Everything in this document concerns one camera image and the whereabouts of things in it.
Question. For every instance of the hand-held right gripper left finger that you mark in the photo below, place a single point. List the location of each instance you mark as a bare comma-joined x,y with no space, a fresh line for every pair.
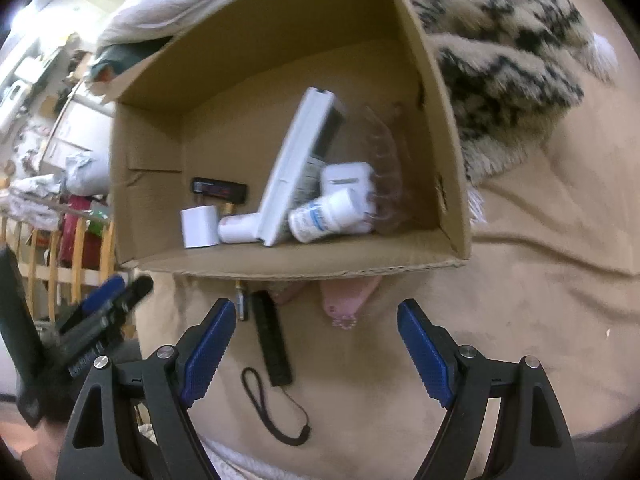
210,355

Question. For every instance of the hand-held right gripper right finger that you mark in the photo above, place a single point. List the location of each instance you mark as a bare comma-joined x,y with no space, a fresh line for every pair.
425,355

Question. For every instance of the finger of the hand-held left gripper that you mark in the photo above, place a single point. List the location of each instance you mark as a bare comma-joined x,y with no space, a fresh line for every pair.
102,295
132,295

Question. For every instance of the white charger cube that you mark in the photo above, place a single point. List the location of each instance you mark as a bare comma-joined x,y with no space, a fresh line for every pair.
200,227

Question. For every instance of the brown cardboard box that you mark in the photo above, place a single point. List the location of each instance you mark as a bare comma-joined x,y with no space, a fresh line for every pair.
150,200

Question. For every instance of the small black device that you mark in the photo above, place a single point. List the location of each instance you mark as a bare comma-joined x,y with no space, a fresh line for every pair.
220,189

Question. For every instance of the white bottle blue label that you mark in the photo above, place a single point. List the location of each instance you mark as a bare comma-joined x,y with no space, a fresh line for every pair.
325,215

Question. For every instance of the clear plastic container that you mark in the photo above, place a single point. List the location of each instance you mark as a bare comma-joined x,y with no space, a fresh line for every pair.
390,170

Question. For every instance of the white remote control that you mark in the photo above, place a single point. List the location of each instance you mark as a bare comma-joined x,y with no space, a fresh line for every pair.
295,170

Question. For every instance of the red bag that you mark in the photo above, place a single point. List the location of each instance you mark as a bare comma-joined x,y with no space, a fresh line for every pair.
80,245

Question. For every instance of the small metal adapter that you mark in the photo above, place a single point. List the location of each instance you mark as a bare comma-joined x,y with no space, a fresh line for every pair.
241,302

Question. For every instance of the wooden railing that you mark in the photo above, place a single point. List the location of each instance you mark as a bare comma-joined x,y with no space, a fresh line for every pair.
32,260

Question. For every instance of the pink case with beads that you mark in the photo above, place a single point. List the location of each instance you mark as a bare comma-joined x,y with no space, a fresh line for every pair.
347,295

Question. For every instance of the small pink object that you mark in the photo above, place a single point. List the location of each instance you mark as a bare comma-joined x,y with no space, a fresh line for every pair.
287,292

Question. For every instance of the white fleece cloth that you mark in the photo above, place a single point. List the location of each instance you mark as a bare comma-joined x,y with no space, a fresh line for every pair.
250,462

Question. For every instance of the small white bottle red label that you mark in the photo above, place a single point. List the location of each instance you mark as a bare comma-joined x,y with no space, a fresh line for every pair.
237,227

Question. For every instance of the crumpled white plastic bag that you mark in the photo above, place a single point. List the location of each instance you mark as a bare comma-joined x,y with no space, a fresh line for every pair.
87,170

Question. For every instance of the background cardboard box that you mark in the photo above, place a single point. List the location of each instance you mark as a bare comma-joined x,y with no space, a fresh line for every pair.
75,127

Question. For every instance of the white earbuds case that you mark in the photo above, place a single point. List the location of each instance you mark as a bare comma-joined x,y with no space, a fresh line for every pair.
345,177

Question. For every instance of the green cloth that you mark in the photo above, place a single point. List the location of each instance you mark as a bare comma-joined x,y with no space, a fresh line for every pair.
117,57

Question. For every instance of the leopard print fleece blanket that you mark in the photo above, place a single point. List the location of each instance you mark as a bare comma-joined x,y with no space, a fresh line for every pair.
500,60

